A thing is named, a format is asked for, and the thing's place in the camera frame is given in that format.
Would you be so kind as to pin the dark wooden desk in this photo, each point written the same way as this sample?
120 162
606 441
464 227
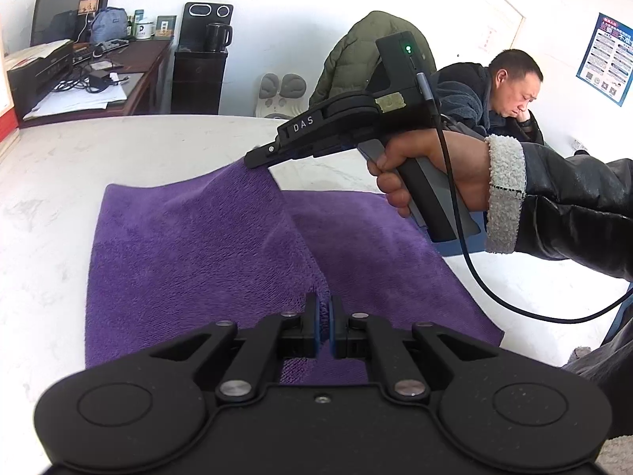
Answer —
143 74

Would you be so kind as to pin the person's dark trousers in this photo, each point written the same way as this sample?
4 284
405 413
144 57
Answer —
603 366

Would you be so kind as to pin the white paper stack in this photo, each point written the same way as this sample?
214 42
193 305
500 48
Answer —
84 101

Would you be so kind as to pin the person's right hand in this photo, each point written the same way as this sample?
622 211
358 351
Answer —
460 158

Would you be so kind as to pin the purple towel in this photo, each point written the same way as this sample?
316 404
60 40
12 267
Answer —
198 257

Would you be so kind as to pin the black computer monitor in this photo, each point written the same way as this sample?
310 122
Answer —
54 17

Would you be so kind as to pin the green padded jacket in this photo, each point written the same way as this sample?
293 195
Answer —
356 59

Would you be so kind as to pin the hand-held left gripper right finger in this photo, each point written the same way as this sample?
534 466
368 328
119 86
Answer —
338 329

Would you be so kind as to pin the black water dispenser cabinet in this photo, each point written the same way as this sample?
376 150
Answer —
198 79

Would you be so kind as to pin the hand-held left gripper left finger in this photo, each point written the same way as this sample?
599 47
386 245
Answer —
311 326

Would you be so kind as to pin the small photo frame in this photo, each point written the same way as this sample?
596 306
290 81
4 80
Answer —
90 6

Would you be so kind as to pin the blue wall poster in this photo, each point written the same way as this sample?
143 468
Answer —
608 59

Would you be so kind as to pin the white door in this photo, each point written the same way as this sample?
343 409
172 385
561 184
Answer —
494 15

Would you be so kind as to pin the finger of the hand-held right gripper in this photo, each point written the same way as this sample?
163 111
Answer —
277 152

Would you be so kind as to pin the person's right forearm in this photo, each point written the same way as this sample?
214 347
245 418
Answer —
568 208

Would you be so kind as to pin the black printer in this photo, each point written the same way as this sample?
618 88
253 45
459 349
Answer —
39 76

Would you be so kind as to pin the white cup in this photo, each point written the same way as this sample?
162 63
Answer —
143 31

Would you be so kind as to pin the green box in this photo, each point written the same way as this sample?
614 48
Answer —
165 25

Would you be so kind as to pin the blue bag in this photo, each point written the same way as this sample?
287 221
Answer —
109 24

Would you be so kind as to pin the grey slipper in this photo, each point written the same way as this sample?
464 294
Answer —
294 85
271 86

